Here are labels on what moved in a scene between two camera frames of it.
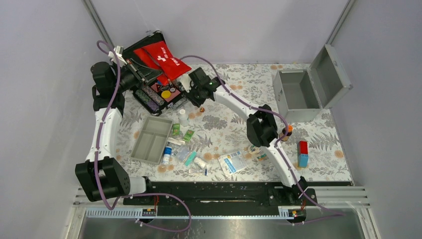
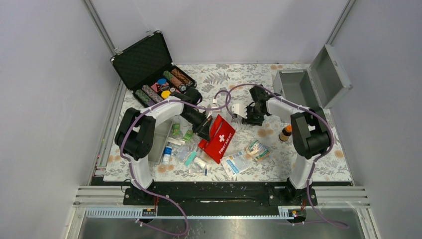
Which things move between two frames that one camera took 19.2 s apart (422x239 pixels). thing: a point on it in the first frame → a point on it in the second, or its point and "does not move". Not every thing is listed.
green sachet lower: x=188 y=135 does not move
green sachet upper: x=176 y=129 does not move
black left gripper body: x=132 y=75 → x=199 y=121
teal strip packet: x=190 y=158 does not move
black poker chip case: x=158 y=95 does not move
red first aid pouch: x=158 y=54 → x=221 y=132
